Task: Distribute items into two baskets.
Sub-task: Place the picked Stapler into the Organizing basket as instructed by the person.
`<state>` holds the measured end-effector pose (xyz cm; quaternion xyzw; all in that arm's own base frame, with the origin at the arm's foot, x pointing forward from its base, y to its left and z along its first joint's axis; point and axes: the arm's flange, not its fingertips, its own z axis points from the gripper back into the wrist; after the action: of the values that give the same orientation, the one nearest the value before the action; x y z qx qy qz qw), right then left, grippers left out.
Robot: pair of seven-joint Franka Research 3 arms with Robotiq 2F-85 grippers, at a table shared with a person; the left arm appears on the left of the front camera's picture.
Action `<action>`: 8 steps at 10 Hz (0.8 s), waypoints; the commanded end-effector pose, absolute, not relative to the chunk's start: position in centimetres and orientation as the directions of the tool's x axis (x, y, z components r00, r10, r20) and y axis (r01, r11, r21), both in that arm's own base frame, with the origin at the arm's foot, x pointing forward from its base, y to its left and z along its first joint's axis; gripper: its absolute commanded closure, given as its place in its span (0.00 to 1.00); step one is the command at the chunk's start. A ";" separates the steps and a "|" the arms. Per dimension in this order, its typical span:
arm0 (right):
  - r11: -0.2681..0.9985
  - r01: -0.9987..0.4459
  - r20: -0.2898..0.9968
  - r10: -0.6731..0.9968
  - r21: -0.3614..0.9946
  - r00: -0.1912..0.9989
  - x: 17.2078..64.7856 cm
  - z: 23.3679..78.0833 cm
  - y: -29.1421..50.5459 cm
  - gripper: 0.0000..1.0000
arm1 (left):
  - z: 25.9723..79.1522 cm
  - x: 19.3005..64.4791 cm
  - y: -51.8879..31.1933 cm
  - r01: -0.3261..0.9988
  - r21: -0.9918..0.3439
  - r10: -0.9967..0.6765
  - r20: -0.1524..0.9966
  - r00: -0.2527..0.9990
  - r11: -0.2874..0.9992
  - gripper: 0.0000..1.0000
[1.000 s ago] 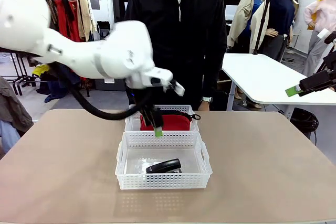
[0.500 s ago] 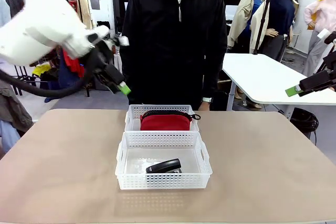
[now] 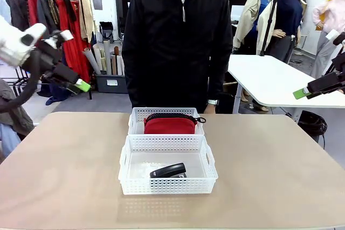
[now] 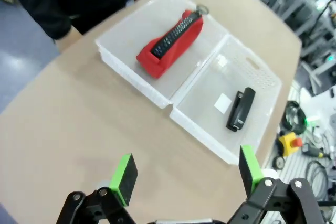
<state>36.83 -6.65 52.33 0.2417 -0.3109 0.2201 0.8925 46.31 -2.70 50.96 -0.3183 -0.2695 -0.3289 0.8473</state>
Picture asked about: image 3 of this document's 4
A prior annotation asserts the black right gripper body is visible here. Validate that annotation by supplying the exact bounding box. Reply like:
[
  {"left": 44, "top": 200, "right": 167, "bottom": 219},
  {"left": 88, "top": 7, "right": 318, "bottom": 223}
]
[{"left": 307, "top": 71, "right": 345, "bottom": 95}]

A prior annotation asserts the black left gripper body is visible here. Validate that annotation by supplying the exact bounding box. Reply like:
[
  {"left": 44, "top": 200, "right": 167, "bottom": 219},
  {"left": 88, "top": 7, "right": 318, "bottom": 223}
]
[{"left": 40, "top": 64, "right": 80, "bottom": 89}]

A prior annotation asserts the red zipper pouch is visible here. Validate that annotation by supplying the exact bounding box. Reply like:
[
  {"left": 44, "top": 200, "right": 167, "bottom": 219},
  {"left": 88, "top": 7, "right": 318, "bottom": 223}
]
[{"left": 143, "top": 113, "right": 207, "bottom": 135}]

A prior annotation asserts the black stapler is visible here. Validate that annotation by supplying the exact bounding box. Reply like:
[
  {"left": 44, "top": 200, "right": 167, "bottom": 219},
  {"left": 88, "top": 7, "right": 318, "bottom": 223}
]
[{"left": 149, "top": 162, "right": 188, "bottom": 179}]

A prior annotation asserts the blue cloth on floor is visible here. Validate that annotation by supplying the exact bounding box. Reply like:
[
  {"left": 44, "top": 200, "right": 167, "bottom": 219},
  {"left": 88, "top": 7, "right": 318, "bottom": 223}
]
[{"left": 45, "top": 81, "right": 83, "bottom": 106}]

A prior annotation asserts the long red dress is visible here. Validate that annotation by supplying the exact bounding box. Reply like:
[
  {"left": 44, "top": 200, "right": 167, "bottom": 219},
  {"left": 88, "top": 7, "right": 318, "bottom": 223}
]
[{"left": 55, "top": 0, "right": 91, "bottom": 84}]

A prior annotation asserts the grey storage bin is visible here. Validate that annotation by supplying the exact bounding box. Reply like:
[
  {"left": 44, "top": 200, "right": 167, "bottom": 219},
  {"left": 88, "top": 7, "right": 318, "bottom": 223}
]
[{"left": 94, "top": 72, "right": 128, "bottom": 94}]

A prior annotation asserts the grey paper roll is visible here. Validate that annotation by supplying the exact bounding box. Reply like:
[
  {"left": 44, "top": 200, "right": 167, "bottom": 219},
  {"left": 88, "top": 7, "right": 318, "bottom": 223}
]
[{"left": 82, "top": 47, "right": 102, "bottom": 75}]

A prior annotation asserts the white table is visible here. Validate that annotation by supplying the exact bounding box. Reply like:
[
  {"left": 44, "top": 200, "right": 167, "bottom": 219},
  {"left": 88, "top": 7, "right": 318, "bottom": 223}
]
[{"left": 227, "top": 54, "right": 345, "bottom": 108}]

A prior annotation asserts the beige paper roll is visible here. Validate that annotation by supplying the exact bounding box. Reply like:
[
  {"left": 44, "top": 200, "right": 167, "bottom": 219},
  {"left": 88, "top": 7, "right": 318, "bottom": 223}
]
[{"left": 93, "top": 43, "right": 105, "bottom": 73}]

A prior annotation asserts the tall grey cardboard tube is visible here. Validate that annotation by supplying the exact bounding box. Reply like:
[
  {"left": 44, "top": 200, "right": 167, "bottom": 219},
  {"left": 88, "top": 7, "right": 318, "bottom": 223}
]
[{"left": 103, "top": 39, "right": 113, "bottom": 76}]

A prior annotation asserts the brown cardboard tube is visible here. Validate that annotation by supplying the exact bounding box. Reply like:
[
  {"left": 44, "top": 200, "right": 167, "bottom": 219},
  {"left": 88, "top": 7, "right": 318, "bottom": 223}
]
[{"left": 113, "top": 46, "right": 121, "bottom": 76}]

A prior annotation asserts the black bag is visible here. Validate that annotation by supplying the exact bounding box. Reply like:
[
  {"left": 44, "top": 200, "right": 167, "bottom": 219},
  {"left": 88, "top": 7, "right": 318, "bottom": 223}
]
[{"left": 99, "top": 21, "right": 115, "bottom": 45}]

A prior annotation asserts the beige hanging shirt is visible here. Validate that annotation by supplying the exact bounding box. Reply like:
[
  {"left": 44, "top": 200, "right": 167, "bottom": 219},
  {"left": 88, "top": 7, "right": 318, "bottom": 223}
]
[{"left": 72, "top": 0, "right": 95, "bottom": 44}]

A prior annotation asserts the grey jacket on chair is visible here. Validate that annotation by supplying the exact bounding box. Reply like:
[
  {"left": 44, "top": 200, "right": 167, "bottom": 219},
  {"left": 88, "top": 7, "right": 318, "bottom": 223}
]
[{"left": 0, "top": 78, "right": 35, "bottom": 137}]

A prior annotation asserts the grey hanging coat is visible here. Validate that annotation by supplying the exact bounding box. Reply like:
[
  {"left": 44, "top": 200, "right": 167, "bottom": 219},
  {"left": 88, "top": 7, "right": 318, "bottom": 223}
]
[{"left": 37, "top": 0, "right": 63, "bottom": 37}]

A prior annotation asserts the black hanging scarf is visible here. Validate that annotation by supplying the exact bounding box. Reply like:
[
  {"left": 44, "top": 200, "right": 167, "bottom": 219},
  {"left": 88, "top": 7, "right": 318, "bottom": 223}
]
[{"left": 62, "top": 0, "right": 78, "bottom": 23}]

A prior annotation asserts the red hanging coat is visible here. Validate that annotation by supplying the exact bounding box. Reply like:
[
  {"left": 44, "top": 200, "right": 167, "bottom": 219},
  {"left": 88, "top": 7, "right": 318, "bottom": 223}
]
[{"left": 27, "top": 0, "right": 41, "bottom": 27}]

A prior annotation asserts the mannequin in pink top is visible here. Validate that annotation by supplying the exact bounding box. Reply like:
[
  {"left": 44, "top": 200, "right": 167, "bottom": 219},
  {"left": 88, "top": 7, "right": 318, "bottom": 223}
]
[{"left": 309, "top": 0, "right": 345, "bottom": 79}]

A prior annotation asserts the dark grey hanging jacket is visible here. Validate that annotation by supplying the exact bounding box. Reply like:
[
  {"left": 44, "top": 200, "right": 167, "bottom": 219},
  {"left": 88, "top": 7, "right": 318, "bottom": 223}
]
[{"left": 6, "top": 0, "right": 32, "bottom": 33}]

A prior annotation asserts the light blue cloth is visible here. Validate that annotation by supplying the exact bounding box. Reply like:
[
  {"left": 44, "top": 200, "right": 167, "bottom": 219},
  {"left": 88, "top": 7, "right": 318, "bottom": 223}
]
[{"left": 0, "top": 123, "right": 22, "bottom": 158}]

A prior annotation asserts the mannequin in navy top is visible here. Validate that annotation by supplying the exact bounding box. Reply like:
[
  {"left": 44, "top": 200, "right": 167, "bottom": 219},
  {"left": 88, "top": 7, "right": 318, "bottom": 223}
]
[{"left": 265, "top": 0, "right": 308, "bottom": 64}]

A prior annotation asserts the white perforated plastic basket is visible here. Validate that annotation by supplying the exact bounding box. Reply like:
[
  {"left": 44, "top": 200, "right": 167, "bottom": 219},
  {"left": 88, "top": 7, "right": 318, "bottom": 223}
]
[
  {"left": 127, "top": 107, "right": 205, "bottom": 136},
  {"left": 118, "top": 134, "right": 219, "bottom": 196}
]

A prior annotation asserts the light blue hanging garment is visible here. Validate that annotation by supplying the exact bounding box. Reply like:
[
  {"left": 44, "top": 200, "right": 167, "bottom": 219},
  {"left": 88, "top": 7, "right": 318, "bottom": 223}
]
[{"left": 0, "top": 0, "right": 13, "bottom": 26}]

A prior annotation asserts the mannequin in beige trench coat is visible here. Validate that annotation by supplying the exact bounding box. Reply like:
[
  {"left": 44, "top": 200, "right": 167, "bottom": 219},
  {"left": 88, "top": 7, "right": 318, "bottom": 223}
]
[{"left": 232, "top": 0, "right": 270, "bottom": 55}]

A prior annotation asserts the person in black jacket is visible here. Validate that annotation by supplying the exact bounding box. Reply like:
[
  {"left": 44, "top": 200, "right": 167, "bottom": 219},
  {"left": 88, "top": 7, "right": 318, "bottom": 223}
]
[{"left": 121, "top": 0, "right": 234, "bottom": 114}]

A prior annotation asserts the white monitor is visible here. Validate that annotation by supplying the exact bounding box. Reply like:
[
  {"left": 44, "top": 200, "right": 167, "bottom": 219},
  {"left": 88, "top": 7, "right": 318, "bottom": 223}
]
[{"left": 231, "top": 5, "right": 244, "bottom": 22}]

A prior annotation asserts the black cable coil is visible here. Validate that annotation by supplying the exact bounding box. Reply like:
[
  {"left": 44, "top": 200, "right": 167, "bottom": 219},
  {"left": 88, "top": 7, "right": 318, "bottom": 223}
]
[{"left": 298, "top": 110, "right": 328, "bottom": 136}]

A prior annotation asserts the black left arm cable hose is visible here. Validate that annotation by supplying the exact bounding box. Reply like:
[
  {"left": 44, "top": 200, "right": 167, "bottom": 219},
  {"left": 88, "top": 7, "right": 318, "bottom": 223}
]
[{"left": 0, "top": 49, "right": 44, "bottom": 114}]

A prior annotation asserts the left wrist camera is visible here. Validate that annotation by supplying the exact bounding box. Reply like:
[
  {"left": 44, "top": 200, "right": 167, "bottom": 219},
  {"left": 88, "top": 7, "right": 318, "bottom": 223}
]
[{"left": 43, "top": 30, "right": 74, "bottom": 49}]

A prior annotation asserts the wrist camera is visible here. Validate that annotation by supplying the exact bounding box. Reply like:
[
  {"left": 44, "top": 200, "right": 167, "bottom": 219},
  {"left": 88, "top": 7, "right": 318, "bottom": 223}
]
[
  {"left": 325, "top": 29, "right": 345, "bottom": 46},
  {"left": 43, "top": 30, "right": 74, "bottom": 49}
]

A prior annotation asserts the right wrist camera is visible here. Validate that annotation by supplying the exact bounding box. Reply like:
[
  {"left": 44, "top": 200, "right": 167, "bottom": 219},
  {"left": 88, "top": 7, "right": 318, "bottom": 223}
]
[{"left": 325, "top": 29, "right": 345, "bottom": 46}]

